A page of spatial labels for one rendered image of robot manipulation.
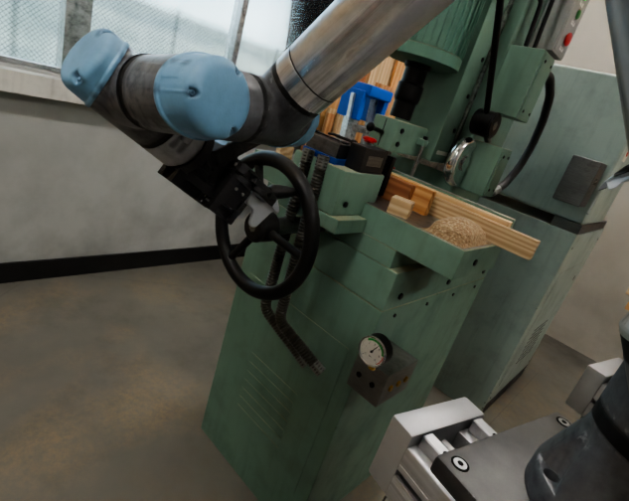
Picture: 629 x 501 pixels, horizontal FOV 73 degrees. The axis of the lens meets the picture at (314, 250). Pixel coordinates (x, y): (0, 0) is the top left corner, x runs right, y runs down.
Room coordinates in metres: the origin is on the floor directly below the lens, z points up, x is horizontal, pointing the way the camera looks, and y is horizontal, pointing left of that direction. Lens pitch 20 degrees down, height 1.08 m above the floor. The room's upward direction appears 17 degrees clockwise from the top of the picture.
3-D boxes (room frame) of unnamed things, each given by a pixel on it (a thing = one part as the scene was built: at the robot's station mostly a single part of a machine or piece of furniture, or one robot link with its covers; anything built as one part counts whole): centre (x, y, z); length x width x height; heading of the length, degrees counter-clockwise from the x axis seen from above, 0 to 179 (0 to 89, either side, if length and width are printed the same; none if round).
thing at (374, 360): (0.72, -0.17, 0.65); 0.06 x 0.04 x 0.08; 52
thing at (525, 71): (1.13, -0.35, 1.23); 0.09 x 0.08 x 0.15; 142
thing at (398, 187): (0.98, -0.10, 0.93); 0.18 x 0.02 x 0.05; 52
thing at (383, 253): (1.00, -0.06, 0.82); 0.40 x 0.21 x 0.04; 52
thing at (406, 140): (1.07, -0.11, 1.03); 0.14 x 0.07 x 0.09; 142
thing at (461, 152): (1.08, -0.28, 1.02); 0.12 x 0.03 x 0.12; 142
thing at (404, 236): (0.95, -0.05, 0.87); 0.61 x 0.30 x 0.06; 52
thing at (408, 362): (0.78, -0.22, 0.58); 0.12 x 0.08 x 0.08; 142
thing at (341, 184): (0.88, 0.00, 0.91); 0.15 x 0.14 x 0.09; 52
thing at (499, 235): (0.98, -0.19, 0.92); 0.54 x 0.02 x 0.04; 52
